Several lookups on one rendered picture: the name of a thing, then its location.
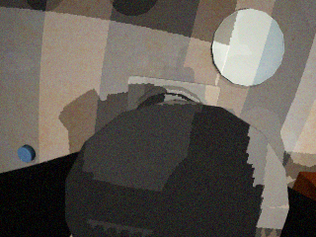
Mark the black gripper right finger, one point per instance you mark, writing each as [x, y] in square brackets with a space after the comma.
[301, 218]

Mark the small blue cylinder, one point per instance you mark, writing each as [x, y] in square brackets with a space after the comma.
[26, 153]

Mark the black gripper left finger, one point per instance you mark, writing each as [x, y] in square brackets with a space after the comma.
[32, 199]

